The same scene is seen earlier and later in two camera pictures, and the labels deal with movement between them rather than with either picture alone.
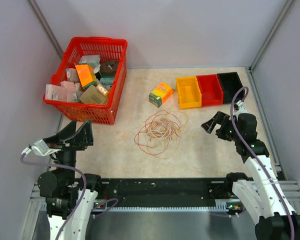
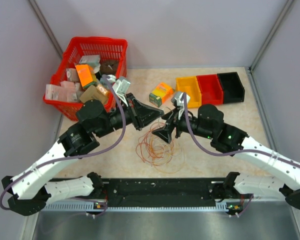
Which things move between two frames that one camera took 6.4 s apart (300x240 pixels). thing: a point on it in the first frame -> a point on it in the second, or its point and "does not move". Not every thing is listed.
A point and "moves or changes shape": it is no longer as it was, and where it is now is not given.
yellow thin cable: x=180 y=137 moves or changes shape
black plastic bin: x=230 y=82 does not move
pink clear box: x=66 y=91 does not move
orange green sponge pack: x=161 y=93 does not move
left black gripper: x=85 y=137 -> x=141 y=114
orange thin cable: x=153 y=139 moves or changes shape
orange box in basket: x=86 y=74 does not move
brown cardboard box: x=93 y=94 does not move
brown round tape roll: x=108 y=67 does not move
